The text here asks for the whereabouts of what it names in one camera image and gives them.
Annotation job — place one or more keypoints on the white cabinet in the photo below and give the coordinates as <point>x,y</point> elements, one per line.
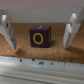
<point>40,15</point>

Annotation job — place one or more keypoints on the purple block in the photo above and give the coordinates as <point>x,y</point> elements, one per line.
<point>40,36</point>

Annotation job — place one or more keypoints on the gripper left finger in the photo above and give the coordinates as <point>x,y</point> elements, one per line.
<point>7,32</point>

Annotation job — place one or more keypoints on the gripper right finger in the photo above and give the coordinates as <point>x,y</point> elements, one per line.
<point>70,30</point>

